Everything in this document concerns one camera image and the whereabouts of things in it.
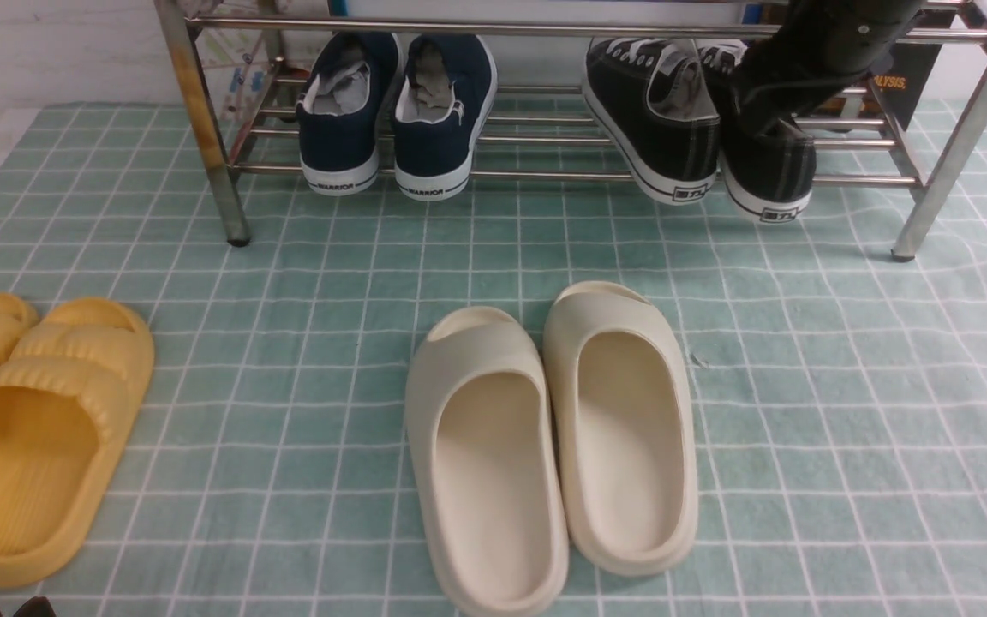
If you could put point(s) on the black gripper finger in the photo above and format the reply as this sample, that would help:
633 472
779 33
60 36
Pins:
38 606

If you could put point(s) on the black canvas sneaker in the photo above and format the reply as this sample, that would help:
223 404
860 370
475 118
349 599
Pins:
767 175
649 96

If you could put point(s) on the right yellow rubber slide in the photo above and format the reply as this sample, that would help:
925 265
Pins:
71 387

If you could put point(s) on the left cream foam slide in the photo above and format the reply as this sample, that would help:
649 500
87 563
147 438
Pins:
480 435

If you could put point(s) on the cream foam slide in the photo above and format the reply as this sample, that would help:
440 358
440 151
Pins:
621 401
480 435

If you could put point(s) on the left navy canvas sneaker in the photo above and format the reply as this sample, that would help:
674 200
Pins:
340 107

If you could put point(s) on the navy canvas sneaker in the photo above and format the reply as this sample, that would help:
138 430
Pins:
450 82
340 107

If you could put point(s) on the colourful patterned paper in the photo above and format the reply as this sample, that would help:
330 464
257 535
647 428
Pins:
234 65

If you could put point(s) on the right cream foam slide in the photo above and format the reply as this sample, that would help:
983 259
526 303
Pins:
621 401

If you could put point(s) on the right navy canvas sneaker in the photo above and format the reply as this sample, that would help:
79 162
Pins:
450 82

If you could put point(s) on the green checkered floor cloth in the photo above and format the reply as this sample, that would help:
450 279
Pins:
841 398

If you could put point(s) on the dark image processing book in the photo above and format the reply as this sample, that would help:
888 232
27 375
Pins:
902 85

